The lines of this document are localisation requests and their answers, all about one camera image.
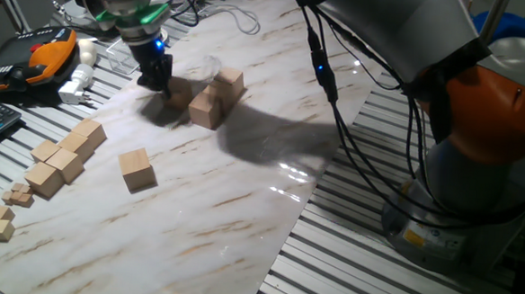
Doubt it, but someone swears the black orange teach pendant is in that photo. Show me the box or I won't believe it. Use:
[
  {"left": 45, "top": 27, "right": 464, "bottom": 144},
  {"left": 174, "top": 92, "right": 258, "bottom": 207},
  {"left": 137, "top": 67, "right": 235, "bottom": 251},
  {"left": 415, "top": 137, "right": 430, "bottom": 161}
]
[{"left": 0, "top": 22, "right": 80, "bottom": 98}]

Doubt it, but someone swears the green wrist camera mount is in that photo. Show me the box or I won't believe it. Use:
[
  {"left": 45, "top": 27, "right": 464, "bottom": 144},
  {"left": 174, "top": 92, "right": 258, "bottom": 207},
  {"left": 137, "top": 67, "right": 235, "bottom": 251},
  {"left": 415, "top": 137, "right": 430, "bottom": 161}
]
[{"left": 93, "top": 0, "right": 172, "bottom": 30}]

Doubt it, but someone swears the clear plastic box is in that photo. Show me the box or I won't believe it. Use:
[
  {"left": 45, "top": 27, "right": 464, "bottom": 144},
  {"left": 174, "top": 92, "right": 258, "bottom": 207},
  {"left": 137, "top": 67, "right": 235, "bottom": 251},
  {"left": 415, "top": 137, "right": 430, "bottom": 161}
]
[{"left": 104, "top": 37, "right": 143, "bottom": 76}]

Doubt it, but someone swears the white plug adapter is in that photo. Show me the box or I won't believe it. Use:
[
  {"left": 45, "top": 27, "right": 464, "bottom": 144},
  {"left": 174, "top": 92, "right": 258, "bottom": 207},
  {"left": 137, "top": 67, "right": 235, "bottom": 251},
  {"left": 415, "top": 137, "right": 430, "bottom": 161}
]
[{"left": 57, "top": 62, "right": 96, "bottom": 107}]

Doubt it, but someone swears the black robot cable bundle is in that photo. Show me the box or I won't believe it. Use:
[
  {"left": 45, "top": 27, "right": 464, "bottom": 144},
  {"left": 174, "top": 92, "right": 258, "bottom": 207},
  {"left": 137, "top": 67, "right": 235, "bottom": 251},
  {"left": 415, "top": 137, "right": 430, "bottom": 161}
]
[{"left": 164, "top": 0, "right": 525, "bottom": 234}]

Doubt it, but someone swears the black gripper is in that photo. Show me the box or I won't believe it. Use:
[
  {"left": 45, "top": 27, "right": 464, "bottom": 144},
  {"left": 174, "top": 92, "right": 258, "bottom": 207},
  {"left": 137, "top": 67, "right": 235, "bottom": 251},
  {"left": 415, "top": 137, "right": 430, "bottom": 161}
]
[{"left": 125, "top": 34, "right": 177, "bottom": 99}]

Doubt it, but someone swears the large wooden cube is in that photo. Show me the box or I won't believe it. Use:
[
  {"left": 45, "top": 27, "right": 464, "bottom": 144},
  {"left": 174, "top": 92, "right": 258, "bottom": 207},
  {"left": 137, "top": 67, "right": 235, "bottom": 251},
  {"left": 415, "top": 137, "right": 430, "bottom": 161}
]
[
  {"left": 44, "top": 147, "right": 87, "bottom": 186},
  {"left": 56, "top": 131, "right": 97, "bottom": 165},
  {"left": 23, "top": 161, "right": 67, "bottom": 200},
  {"left": 115, "top": 146, "right": 159, "bottom": 194},
  {"left": 30, "top": 138, "right": 61, "bottom": 165},
  {"left": 161, "top": 76, "right": 195, "bottom": 113},
  {"left": 186, "top": 91, "right": 224, "bottom": 131},
  {"left": 200, "top": 83, "right": 231, "bottom": 117},
  {"left": 211, "top": 66, "right": 247, "bottom": 115},
  {"left": 70, "top": 117, "right": 109, "bottom": 151}
]

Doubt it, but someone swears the white egg shaped object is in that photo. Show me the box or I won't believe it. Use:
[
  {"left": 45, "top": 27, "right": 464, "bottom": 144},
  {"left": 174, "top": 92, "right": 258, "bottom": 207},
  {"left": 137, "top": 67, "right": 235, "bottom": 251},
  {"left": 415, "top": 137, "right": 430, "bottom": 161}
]
[{"left": 76, "top": 38, "right": 99, "bottom": 67}]

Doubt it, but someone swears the white cable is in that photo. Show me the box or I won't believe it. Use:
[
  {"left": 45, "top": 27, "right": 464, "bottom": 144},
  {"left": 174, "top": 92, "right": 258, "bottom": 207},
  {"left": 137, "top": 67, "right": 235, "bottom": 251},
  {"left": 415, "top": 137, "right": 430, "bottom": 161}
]
[{"left": 191, "top": 1, "right": 263, "bottom": 36}]

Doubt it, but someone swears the white marble pattern sheet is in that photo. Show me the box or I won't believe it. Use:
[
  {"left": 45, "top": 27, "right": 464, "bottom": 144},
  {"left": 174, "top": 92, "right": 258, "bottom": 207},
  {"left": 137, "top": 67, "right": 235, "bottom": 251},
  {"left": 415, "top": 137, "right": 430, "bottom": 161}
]
[{"left": 0, "top": 0, "right": 388, "bottom": 294}]

